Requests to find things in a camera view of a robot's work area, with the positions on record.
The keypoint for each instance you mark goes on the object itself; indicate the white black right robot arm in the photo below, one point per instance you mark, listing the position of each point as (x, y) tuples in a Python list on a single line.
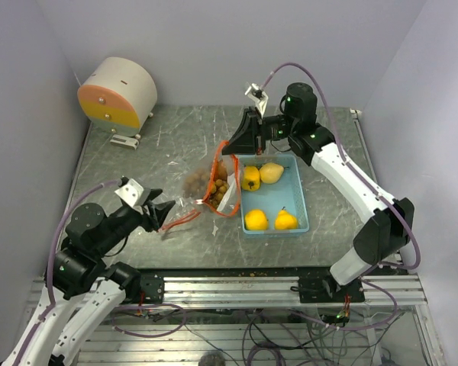
[(387, 221)]

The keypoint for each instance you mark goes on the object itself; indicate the orange fruit right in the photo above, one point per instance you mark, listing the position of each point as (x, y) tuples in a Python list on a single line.
[(285, 221)]

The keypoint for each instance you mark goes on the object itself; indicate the clear orange zip top bag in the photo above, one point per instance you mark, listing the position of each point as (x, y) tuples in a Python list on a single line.
[(230, 203)]

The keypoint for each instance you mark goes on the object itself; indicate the light blue plastic basket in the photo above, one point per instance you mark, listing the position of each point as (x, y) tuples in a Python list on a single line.
[(286, 193)]

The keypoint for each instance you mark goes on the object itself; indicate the aluminium rail frame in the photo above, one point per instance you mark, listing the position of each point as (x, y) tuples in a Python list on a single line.
[(257, 320)]

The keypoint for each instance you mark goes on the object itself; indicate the brown longan bunch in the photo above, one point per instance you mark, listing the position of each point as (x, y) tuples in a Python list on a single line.
[(201, 183)]

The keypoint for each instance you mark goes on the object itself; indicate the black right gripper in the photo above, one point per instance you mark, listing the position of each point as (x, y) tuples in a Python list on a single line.
[(249, 136)]

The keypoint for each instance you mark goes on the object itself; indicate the yellow lemon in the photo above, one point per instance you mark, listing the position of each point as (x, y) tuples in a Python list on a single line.
[(271, 172)]

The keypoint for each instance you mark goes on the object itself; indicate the orange fruit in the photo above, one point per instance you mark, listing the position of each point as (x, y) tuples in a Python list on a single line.
[(285, 221), (256, 220)]

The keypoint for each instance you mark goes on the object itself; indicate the brown round fruit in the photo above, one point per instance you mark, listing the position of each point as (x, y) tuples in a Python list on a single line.
[(221, 171)]

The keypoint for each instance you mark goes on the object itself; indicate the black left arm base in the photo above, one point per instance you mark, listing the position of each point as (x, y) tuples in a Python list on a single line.
[(145, 284)]

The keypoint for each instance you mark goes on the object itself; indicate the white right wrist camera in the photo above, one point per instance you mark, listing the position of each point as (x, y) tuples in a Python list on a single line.
[(259, 97)]

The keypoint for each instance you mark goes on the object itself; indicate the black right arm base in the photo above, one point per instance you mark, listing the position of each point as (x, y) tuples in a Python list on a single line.
[(327, 290)]

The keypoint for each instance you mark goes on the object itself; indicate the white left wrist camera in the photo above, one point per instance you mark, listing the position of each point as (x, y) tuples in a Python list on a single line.
[(131, 193)]

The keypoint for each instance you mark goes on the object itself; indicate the cream cylindrical drawer box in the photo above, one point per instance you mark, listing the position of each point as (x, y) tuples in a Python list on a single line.
[(118, 96)]

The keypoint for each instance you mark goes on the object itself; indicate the small white metal bracket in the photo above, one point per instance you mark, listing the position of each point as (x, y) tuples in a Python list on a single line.
[(124, 141)]

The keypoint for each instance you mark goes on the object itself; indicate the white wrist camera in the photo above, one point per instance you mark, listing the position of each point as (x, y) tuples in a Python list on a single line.
[(131, 193), (259, 97)]

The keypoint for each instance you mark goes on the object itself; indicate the yellow bell pepper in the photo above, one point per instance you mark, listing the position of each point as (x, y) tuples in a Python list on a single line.
[(251, 178)]

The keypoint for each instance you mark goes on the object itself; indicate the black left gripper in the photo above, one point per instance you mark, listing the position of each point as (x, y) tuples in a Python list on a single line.
[(157, 215)]

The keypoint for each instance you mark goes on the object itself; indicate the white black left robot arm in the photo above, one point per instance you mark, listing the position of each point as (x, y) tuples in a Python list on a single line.
[(80, 290)]

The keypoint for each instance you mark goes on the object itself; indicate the orange fruit left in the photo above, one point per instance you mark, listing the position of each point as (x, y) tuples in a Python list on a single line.
[(256, 220)]

